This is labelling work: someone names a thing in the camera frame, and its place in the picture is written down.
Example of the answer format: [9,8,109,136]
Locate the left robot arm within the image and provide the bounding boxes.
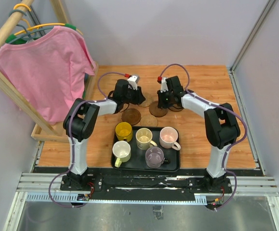
[63,75,146,191]

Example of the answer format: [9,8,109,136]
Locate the grey hanger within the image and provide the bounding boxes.
[5,3,53,44]

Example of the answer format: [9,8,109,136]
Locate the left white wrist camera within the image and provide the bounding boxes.
[127,75,140,90]

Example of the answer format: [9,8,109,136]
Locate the wooden clothes rack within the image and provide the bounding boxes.
[0,0,99,143]

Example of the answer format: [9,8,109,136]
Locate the pink mug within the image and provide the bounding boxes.
[159,127,181,151]

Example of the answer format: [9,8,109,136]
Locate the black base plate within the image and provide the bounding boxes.
[60,168,232,202]

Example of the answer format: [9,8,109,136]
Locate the pink t-shirt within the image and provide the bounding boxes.
[0,26,95,125]

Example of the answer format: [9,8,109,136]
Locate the aluminium rail frame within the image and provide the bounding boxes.
[3,167,279,231]

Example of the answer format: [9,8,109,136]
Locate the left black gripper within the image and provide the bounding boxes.
[122,84,146,105]

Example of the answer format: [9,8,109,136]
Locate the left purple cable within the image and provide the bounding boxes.
[48,71,130,208]

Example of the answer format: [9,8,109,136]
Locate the white mug yellow handle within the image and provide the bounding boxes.
[112,141,131,167]

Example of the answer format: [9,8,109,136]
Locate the woven rattan coaster back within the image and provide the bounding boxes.
[139,92,154,107]

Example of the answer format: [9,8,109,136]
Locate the brown coaster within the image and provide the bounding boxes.
[121,108,141,125]
[149,101,168,117]
[169,104,184,112]

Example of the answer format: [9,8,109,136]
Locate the purple cable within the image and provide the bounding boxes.
[159,63,247,212]
[48,71,130,208]

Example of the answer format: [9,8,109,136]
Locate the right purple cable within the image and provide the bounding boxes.
[159,63,247,212]

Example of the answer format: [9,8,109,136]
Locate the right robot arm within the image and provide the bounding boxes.
[157,76,240,193]

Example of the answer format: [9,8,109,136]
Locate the purple mug black handle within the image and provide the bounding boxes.
[145,147,170,169]

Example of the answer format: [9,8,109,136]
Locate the cream mug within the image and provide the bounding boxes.
[135,128,158,150]

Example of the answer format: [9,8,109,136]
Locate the yellow green hanger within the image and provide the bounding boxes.
[14,0,83,36]

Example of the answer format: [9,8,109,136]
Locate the aluminium corner post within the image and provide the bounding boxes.
[231,0,279,71]

